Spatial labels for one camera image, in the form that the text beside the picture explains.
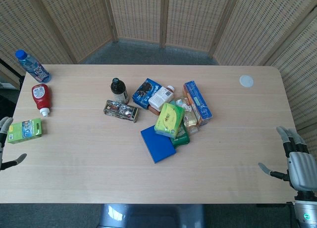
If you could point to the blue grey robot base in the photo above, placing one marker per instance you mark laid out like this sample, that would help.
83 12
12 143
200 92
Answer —
151 215

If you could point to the blue cookie box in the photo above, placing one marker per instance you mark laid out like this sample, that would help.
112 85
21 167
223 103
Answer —
144 92

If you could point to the dark green packet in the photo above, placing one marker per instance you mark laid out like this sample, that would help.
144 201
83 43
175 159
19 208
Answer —
182 137

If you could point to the clear blue-capped water bottle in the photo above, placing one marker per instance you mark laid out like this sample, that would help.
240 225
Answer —
33 66

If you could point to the red ketchup bottle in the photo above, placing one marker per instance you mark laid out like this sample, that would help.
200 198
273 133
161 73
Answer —
41 97

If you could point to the woven bamboo folding screen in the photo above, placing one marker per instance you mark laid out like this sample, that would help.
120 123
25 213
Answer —
158 20

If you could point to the dark glass bottle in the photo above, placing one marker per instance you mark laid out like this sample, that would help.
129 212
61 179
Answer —
120 90

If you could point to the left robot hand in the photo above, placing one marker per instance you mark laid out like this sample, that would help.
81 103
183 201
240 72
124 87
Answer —
3 129

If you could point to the long blue orange box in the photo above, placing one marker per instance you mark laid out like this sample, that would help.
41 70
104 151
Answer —
198 102

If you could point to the clear amber liquid bottle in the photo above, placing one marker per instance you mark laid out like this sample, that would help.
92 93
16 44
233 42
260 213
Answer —
189 116

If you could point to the green juice carton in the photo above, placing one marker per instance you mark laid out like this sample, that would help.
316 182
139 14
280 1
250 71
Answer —
24 130

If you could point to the white round lid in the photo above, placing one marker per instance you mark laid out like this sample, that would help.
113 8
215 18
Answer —
246 80

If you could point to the yellow green tea box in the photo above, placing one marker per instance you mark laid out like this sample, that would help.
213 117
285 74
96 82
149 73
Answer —
169 119

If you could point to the white brown-capped bottle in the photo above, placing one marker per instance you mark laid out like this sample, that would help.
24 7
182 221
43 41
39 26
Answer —
161 97

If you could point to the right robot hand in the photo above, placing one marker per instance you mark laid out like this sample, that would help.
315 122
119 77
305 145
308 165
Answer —
298 163

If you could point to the flat plain blue box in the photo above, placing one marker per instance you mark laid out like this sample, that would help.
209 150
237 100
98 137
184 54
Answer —
157 145

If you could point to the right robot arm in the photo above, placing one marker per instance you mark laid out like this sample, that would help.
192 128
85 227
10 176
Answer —
305 210

